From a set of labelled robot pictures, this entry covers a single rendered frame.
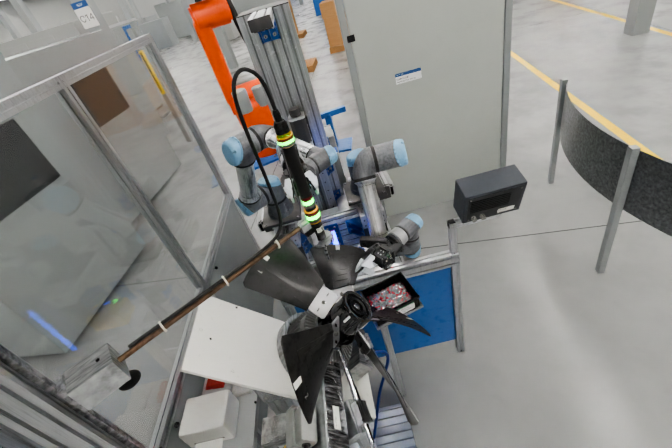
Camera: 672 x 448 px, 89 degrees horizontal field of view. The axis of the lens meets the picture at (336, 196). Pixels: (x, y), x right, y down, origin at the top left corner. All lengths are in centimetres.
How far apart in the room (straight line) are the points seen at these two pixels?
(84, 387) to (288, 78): 144
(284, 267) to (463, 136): 234
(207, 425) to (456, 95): 263
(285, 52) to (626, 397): 244
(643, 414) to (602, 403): 16
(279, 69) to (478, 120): 189
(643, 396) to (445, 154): 198
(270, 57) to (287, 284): 111
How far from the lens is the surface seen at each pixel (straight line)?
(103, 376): 95
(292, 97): 186
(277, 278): 115
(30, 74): 474
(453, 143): 318
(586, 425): 239
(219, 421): 147
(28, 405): 95
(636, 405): 251
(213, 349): 117
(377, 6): 268
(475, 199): 153
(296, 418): 114
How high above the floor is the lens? 215
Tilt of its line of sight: 34 degrees down
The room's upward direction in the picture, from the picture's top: 17 degrees counter-clockwise
